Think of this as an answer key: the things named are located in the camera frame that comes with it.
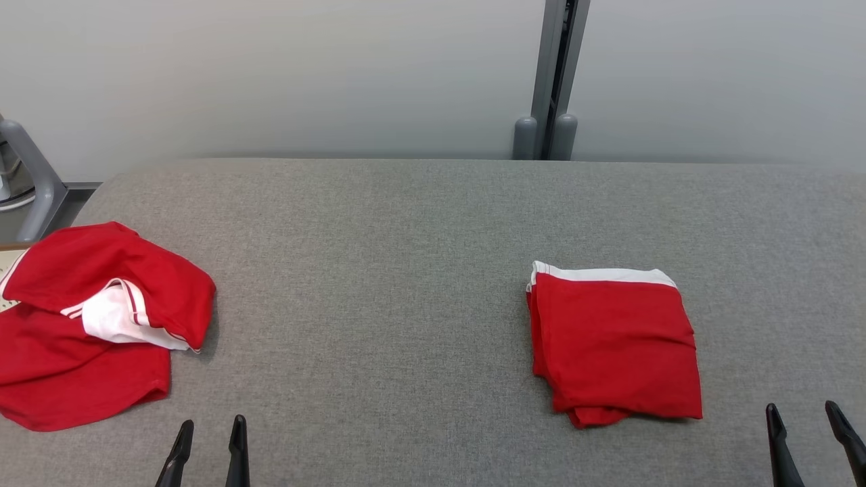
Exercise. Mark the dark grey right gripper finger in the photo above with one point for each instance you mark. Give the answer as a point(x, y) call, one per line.
point(781, 453)
point(851, 446)

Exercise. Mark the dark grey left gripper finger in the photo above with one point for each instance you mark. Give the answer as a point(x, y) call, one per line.
point(177, 456)
point(237, 453)

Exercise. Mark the red shirt white sleeves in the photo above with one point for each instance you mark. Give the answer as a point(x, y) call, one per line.
point(609, 338)
point(67, 264)

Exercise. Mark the grey rounded post foot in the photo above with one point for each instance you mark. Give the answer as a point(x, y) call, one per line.
point(525, 138)
point(565, 138)

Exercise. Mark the grey metal partition post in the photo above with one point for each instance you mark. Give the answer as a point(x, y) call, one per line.
point(558, 67)

